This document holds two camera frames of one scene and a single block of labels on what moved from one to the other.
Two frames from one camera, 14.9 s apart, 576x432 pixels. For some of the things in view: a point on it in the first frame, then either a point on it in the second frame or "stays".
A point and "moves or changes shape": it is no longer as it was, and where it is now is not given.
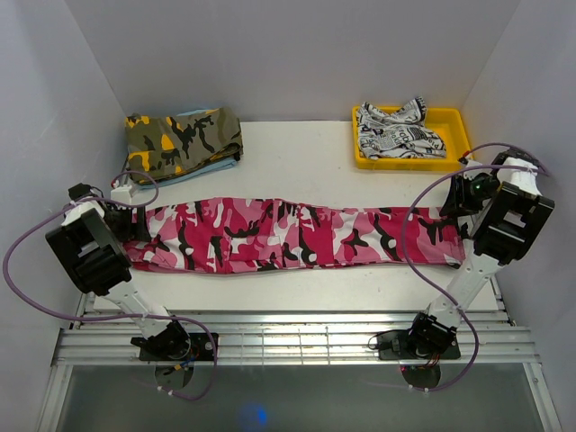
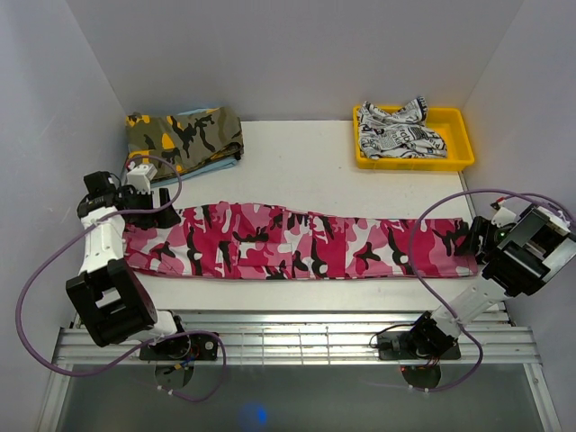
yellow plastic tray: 447,122 stays
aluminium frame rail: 294,338 stays
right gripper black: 457,202 -> 479,227
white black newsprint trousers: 402,134 stays
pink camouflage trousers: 227,234 moves or changes shape
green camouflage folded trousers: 179,143 stays
